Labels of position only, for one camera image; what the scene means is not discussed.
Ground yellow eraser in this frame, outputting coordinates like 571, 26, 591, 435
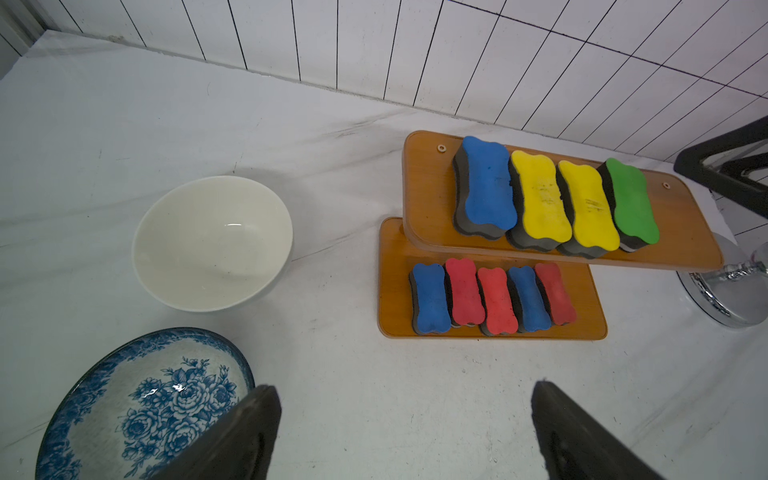
507, 150, 572, 252
556, 161, 620, 259

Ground red eraser bottom middle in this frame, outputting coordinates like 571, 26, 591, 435
478, 268, 519, 336

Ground chrome glass holder stand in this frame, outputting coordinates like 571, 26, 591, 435
677, 233, 767, 329

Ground white ceramic bowl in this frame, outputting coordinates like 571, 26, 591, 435
132, 176, 294, 313

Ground blue eraser top shelf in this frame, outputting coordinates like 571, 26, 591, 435
452, 136, 518, 240

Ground red eraser bottom right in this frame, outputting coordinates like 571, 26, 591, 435
534, 263, 578, 326

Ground red eraser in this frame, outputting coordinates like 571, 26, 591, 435
534, 263, 578, 326
478, 268, 519, 336
444, 258, 486, 327

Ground blue eraser bottom left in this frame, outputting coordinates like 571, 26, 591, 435
409, 263, 452, 335

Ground blue floral plate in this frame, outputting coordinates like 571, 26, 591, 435
35, 327, 255, 479

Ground green eraser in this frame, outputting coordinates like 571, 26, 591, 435
598, 158, 660, 252

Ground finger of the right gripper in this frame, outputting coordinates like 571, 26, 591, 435
674, 117, 767, 218

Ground two-tier wooden shelf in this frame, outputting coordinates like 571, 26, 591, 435
378, 130, 724, 340

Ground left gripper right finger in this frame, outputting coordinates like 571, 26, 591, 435
531, 380, 661, 479

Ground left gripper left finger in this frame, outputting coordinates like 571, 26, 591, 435
153, 385, 282, 479

